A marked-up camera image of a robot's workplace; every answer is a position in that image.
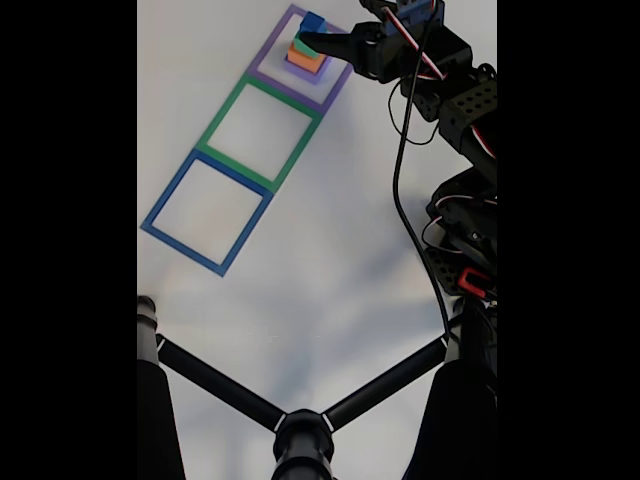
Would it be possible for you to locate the green block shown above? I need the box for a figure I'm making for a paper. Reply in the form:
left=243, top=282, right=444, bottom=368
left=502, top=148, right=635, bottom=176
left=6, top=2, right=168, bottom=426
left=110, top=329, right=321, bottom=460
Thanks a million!
left=293, top=29, right=319, bottom=55

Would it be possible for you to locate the large purple block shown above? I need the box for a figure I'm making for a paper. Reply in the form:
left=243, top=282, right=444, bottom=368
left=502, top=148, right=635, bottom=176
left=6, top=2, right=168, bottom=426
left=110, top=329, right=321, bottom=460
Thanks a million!
left=283, top=52, right=331, bottom=85

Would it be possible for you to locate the orange block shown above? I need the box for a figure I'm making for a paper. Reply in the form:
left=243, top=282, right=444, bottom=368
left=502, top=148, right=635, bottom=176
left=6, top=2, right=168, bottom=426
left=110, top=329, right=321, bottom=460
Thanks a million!
left=287, top=42, right=329, bottom=74

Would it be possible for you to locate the red clamp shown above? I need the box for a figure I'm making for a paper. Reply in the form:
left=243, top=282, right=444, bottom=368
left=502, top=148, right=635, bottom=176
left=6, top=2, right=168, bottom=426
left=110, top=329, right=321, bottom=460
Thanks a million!
left=458, top=268, right=494, bottom=296

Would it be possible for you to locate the black tripod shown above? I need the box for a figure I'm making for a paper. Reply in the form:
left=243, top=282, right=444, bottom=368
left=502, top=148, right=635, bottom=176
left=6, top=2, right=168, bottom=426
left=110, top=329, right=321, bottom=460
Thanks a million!
left=137, top=294, right=498, bottom=480

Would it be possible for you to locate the red white servo wire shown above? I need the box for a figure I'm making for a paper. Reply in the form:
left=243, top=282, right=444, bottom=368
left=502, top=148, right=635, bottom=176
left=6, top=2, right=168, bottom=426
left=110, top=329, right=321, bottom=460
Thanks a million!
left=380, top=5, right=449, bottom=146

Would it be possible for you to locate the camera board with blue mount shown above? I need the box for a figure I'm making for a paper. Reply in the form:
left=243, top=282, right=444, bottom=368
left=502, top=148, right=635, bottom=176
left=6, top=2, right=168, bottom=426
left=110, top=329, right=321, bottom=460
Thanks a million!
left=394, top=0, right=446, bottom=26

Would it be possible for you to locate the purple square frame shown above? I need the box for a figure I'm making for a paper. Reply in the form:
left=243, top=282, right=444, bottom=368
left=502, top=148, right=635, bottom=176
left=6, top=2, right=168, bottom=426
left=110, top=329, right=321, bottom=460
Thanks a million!
left=247, top=3, right=357, bottom=115

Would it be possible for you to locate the green square frame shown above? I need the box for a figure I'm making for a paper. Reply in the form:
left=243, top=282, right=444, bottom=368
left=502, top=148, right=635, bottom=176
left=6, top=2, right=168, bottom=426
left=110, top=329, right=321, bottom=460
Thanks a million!
left=193, top=73, right=323, bottom=194

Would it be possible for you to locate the blue square frame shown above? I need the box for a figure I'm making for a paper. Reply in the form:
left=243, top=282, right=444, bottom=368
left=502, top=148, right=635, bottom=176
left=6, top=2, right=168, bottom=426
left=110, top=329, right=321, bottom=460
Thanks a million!
left=139, top=148, right=276, bottom=279

